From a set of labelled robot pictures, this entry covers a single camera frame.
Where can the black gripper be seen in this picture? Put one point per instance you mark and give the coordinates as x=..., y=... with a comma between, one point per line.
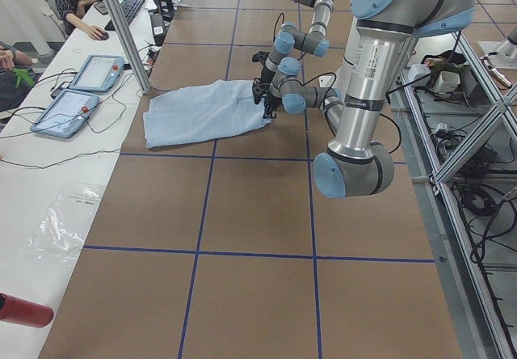
x=265, y=73
x=271, y=101

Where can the light blue striped shirt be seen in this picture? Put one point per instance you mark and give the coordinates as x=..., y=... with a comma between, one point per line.
x=202, y=113

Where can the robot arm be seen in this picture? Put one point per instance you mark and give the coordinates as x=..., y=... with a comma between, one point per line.
x=353, y=163
x=289, y=37

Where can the black keyboard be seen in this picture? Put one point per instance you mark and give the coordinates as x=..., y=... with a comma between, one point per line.
x=131, y=8

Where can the upper teach pendant tablet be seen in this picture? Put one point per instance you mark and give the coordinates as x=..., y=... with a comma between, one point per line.
x=98, y=74

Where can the teach pendant tablet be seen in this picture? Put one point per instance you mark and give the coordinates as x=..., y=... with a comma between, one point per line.
x=98, y=74
x=66, y=114

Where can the lower teach pendant tablet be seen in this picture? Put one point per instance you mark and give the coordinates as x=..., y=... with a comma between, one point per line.
x=66, y=114

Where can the seated person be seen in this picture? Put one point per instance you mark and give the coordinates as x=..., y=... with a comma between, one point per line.
x=17, y=76

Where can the clear plastic bag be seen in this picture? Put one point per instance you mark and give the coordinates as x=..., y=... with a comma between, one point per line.
x=61, y=234

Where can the red cylindrical bottle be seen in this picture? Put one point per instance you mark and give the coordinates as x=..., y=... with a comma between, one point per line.
x=22, y=312

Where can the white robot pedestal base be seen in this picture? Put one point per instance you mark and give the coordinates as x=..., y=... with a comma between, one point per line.
x=344, y=71

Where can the aluminium frame post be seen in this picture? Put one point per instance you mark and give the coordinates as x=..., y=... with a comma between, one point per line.
x=128, y=44

